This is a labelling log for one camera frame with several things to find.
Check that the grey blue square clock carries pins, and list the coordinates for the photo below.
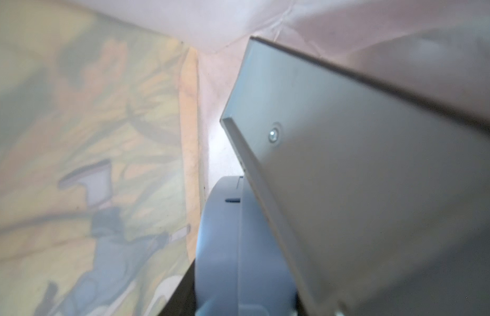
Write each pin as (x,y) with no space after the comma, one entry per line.
(373,170)

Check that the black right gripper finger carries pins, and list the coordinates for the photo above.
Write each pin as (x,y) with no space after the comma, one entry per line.
(183,300)

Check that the white canvas bag yellow handles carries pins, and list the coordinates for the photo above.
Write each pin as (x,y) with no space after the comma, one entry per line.
(111,138)

